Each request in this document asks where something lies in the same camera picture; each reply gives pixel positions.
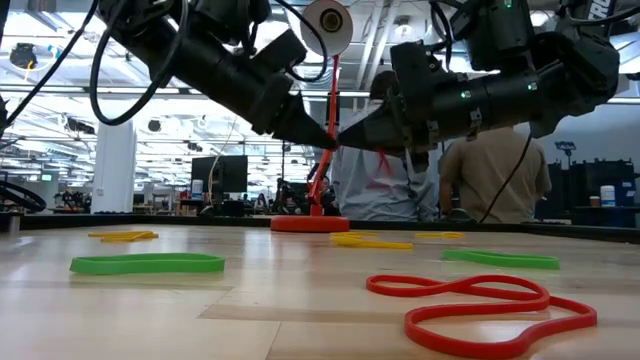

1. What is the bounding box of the black light stand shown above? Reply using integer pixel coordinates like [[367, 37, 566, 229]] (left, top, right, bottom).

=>
[[554, 140, 578, 169]]

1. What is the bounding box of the green rubber band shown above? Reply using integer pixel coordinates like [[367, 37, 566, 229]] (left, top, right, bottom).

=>
[[68, 252, 227, 276], [440, 248, 561, 271]]

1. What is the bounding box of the black curved cable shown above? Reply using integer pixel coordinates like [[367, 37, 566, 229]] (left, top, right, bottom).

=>
[[0, 179, 48, 214]]

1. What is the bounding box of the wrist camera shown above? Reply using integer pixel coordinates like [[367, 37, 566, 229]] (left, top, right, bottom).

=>
[[252, 28, 309, 76], [389, 41, 454, 86]]

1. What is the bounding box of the red desk lamp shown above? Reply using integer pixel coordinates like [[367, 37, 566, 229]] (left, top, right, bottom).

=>
[[269, 0, 355, 234]]

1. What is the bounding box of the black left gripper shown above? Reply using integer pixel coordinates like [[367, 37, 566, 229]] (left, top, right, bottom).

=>
[[227, 58, 338, 151]]

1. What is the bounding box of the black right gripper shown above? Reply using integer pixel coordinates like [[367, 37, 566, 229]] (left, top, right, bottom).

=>
[[337, 78, 476, 175]]

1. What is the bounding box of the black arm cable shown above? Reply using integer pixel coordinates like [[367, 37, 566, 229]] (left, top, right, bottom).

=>
[[89, 0, 190, 127], [478, 132, 534, 224]]

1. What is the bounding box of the black ceiling device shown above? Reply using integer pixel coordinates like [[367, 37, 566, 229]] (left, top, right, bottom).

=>
[[8, 42, 39, 70]]

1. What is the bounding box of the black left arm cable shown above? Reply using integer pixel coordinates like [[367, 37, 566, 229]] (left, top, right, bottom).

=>
[[89, 0, 190, 127]]

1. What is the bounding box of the yellow rubber band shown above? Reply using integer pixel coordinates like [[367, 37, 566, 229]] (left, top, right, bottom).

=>
[[413, 230, 465, 241], [329, 234, 415, 251], [87, 229, 160, 244], [329, 229, 380, 239]]

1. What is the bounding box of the black shelf unit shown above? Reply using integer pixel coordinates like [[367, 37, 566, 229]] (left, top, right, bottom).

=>
[[547, 158, 640, 227]]

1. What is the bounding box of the person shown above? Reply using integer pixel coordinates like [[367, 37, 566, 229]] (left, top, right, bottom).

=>
[[319, 174, 341, 217], [438, 124, 553, 225], [329, 69, 444, 223]]

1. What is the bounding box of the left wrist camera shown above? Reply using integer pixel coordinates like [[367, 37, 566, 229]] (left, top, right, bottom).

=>
[[252, 28, 309, 76]]

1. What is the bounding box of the black computer monitor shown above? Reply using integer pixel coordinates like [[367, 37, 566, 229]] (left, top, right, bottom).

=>
[[190, 155, 249, 195]]

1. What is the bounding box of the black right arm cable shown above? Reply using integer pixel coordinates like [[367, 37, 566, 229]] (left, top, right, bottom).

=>
[[478, 132, 534, 224]]

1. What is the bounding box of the white building column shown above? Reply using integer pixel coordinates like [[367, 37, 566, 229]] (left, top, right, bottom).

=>
[[90, 119, 138, 215]]

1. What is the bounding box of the red rubber band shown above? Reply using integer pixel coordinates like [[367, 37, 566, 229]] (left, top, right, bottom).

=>
[[365, 273, 599, 360]]

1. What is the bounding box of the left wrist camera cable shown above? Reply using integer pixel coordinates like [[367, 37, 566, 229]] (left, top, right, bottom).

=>
[[273, 0, 329, 84]]

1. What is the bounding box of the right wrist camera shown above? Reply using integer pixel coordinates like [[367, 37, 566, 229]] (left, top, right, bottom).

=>
[[389, 41, 454, 86]]

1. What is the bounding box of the thin black hanging cable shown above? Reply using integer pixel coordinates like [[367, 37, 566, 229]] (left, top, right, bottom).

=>
[[0, 0, 101, 131]]

